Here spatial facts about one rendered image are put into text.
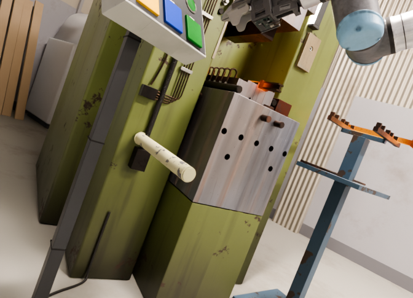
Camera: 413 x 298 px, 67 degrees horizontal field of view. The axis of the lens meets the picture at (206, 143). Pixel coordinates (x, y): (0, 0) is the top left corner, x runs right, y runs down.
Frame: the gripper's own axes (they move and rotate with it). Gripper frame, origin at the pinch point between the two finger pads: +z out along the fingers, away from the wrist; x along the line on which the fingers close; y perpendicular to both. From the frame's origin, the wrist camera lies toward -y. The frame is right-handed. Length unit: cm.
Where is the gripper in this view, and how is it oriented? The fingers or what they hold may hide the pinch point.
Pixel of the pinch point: (225, 15)
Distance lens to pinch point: 94.2
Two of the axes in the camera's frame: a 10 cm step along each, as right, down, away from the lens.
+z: -8.5, 1.8, 5.0
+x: 5.2, 1.4, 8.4
